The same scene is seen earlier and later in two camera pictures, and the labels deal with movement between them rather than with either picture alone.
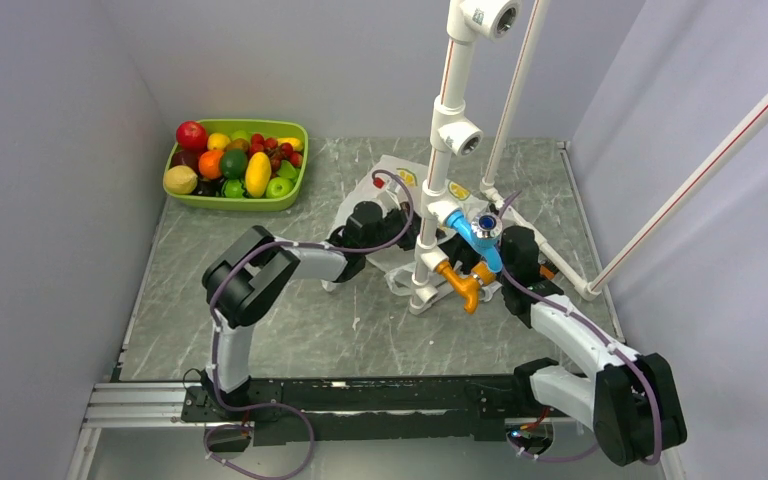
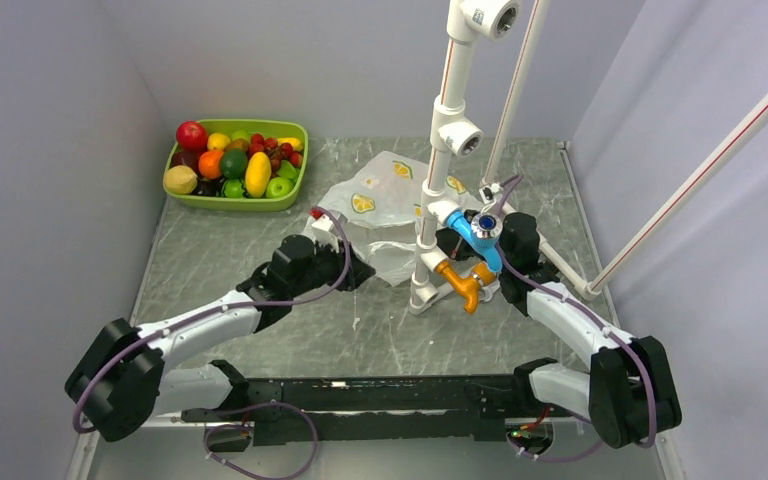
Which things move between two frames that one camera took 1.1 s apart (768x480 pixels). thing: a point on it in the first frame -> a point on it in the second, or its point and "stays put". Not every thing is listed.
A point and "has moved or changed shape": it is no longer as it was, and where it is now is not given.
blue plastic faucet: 483,231 stays put
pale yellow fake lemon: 180,179 stays put
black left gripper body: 397,220 -> 328,267
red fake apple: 191,135 stays put
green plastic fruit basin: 269,128 stays put
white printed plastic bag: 388,178 has moved or changed shape
